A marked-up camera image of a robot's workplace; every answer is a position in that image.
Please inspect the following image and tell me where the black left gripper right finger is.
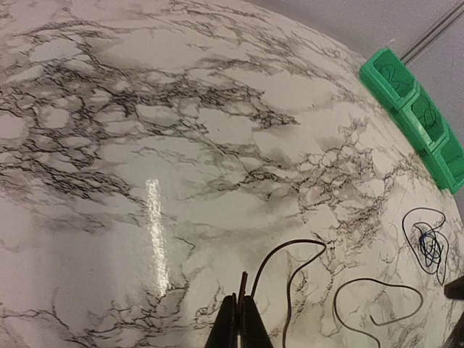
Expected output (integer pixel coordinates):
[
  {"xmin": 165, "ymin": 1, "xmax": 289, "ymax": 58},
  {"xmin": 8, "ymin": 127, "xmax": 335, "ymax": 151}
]
[{"xmin": 239, "ymin": 296, "xmax": 272, "ymax": 348}]

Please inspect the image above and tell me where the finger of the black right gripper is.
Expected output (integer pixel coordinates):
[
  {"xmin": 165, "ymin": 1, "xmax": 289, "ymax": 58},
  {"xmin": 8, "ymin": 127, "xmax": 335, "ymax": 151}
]
[{"xmin": 444, "ymin": 276, "xmax": 464, "ymax": 300}]

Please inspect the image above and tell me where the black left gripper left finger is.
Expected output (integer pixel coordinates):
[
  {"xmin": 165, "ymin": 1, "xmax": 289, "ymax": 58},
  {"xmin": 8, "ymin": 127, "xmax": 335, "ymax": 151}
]
[{"xmin": 204, "ymin": 294, "xmax": 238, "ymax": 348}]

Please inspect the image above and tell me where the black cable bundle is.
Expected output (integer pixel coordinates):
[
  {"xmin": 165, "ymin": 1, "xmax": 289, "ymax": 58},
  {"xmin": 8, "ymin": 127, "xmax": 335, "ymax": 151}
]
[{"xmin": 402, "ymin": 207, "xmax": 449, "ymax": 286}]

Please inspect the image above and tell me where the black wire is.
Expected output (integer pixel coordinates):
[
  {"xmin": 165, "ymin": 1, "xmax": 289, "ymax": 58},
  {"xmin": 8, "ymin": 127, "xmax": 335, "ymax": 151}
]
[
  {"xmin": 237, "ymin": 239, "xmax": 424, "ymax": 348},
  {"xmin": 416, "ymin": 101, "xmax": 442, "ymax": 130}
]

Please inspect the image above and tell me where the blue wire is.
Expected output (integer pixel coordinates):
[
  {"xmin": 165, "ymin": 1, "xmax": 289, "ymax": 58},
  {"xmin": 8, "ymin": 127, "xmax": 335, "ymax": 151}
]
[{"xmin": 378, "ymin": 63, "xmax": 410, "ymax": 91}]

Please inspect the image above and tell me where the green three-compartment plastic bin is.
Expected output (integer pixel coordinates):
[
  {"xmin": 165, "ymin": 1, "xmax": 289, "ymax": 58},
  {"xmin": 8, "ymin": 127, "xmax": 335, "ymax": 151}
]
[{"xmin": 360, "ymin": 48, "xmax": 463, "ymax": 194}]

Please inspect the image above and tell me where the right aluminium frame post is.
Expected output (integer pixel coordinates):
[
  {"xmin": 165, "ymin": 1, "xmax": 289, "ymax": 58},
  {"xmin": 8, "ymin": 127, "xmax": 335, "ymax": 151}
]
[{"xmin": 400, "ymin": 0, "xmax": 463, "ymax": 65}]

